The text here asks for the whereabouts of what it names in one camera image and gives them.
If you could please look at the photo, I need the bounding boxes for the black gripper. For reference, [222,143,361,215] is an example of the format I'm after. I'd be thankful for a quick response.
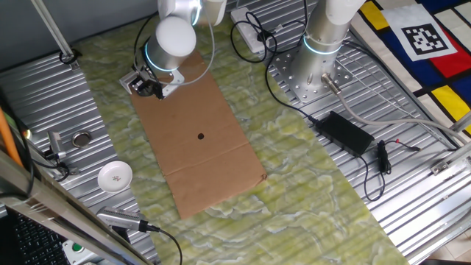
[130,73,166,101]

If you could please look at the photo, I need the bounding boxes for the white flower print saucer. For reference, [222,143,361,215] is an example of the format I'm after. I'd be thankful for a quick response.
[97,160,133,194]

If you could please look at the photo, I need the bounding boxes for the brown cardboard sheet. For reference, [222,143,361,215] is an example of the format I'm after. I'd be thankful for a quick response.
[129,49,268,221]

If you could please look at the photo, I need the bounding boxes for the metal clamp tool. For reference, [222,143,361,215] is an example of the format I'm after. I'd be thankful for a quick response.
[46,130,80,176]

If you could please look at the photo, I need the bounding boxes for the slanted aluminium pole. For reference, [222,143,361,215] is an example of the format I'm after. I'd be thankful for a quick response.
[31,0,80,71]

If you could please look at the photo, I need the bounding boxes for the white power strip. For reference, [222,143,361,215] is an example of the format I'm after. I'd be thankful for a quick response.
[230,7,273,54]

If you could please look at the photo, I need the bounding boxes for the orange tube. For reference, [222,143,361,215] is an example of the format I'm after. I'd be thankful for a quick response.
[0,106,24,169]

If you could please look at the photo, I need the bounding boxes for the grey box with green button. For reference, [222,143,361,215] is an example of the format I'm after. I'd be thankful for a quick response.
[61,238,106,265]

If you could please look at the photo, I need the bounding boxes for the green marble pattern mat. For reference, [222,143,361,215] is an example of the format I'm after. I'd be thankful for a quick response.
[75,14,410,265]

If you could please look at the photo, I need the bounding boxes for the black keyboard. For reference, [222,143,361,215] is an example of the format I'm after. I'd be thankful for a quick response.
[7,211,71,265]

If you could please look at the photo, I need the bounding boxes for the black power adapter brick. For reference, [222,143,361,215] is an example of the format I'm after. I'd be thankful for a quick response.
[315,110,375,158]

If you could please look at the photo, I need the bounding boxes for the fiducial marker board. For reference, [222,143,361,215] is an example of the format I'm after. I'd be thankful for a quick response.
[349,0,471,135]

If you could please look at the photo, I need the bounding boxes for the white fiducial marker sheet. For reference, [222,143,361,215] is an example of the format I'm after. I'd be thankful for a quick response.
[380,3,458,63]

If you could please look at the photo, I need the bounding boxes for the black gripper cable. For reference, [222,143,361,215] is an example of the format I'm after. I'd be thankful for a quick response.
[132,13,160,80]

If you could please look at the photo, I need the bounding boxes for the small metal ring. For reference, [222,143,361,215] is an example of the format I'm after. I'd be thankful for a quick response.
[71,130,93,149]

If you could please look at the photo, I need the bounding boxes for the black adapter mains cable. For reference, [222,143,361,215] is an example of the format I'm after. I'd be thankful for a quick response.
[230,10,325,126]

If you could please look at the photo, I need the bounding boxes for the silver ribbed camera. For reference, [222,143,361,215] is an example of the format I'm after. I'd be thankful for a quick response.
[96,205,150,233]

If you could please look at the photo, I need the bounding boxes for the perforated metal robot base plate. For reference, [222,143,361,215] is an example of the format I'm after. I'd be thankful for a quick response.
[270,47,354,105]

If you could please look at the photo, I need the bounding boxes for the black camera cable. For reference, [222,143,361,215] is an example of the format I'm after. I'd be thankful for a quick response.
[146,223,184,265]

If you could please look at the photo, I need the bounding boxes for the aluminium frame bar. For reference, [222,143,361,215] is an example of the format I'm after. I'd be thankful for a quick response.
[0,150,152,265]

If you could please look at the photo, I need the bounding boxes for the thick grey robot cable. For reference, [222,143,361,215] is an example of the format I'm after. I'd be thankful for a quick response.
[320,72,471,144]

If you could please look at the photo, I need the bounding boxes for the black bundled adapter output cable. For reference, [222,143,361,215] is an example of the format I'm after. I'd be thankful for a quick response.
[358,138,422,202]

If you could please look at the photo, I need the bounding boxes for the aluminium profile with bracket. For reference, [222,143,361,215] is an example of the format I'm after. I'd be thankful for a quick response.
[430,112,471,176]

